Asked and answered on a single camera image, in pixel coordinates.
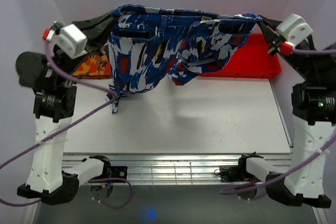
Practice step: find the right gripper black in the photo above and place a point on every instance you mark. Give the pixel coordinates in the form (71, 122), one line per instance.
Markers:
(272, 34)

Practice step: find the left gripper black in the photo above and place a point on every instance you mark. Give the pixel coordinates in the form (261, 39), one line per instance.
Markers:
(95, 29)

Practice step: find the blue white red patterned trousers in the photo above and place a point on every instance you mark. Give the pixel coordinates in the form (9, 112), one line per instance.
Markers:
(147, 44)

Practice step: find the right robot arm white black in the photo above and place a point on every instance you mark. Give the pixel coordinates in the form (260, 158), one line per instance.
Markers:
(313, 110)

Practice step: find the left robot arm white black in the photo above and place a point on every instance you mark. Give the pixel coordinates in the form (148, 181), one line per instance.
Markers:
(50, 76)

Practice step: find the orange camouflage folded trousers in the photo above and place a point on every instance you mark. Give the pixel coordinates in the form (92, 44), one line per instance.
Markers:
(95, 67)

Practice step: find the red plastic tray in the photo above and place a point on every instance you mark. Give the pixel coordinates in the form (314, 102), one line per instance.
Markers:
(250, 61)

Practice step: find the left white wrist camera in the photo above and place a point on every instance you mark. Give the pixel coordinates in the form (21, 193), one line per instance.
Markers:
(69, 38)

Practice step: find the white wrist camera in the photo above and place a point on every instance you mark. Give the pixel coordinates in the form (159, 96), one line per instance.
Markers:
(69, 38)
(289, 33)

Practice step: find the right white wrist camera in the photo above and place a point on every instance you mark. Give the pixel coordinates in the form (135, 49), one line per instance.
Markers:
(289, 33)

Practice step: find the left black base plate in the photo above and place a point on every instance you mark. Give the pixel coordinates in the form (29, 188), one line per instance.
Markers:
(115, 174)

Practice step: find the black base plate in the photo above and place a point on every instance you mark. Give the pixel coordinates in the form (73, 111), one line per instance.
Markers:
(115, 174)
(228, 174)

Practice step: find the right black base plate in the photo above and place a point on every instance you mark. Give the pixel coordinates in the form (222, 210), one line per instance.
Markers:
(228, 174)

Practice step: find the aluminium rail frame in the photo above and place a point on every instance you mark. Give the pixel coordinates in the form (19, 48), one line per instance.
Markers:
(182, 135)

